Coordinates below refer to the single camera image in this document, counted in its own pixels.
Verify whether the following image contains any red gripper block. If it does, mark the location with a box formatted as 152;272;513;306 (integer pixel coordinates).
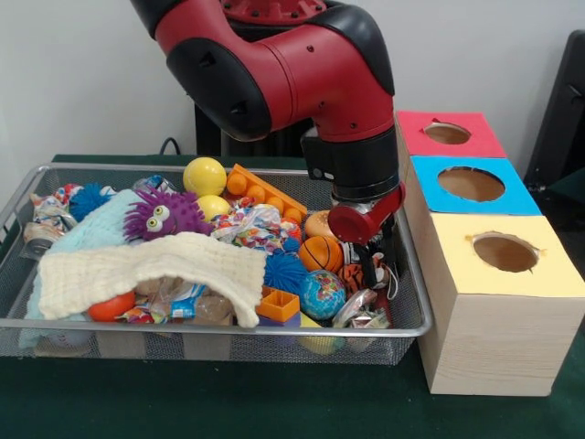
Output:
327;183;406;289

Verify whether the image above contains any striped tiger toy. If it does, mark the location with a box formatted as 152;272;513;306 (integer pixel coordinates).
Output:
338;261;396;298

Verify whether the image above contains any cream waffle cloth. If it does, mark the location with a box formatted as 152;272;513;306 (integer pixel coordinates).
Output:
37;231;269;328

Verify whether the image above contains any shallow clear mesh bin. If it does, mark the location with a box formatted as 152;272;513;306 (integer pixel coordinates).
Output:
0;163;432;367

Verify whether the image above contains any wooden box with three holes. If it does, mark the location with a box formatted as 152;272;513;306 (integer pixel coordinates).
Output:
386;111;585;397

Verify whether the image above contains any orange basketball toy ball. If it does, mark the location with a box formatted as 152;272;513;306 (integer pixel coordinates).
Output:
299;236;345;273

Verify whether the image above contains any blue patterned ball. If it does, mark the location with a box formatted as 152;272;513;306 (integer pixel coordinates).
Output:
300;270;348;321

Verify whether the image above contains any tan orange ball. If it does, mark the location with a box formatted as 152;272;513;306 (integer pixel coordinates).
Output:
304;210;335;241

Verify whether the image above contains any large blue spiky ball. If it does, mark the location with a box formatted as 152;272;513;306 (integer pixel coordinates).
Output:
263;252;310;295

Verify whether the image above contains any long orange building block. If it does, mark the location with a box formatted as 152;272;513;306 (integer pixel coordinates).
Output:
256;288;301;328

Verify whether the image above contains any dark green table cloth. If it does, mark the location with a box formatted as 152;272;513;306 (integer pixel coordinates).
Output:
0;154;585;439

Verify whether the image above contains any plain yellow ball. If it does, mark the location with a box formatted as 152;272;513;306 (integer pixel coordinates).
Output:
183;156;228;198

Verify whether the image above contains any purple spiky ball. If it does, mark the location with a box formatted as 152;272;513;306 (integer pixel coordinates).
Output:
122;189;211;243

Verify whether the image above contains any black panel on stand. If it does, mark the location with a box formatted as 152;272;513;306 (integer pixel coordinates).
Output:
530;30;585;207

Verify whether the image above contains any light blue knitted cloth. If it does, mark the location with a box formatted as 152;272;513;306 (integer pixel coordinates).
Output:
20;189;147;348

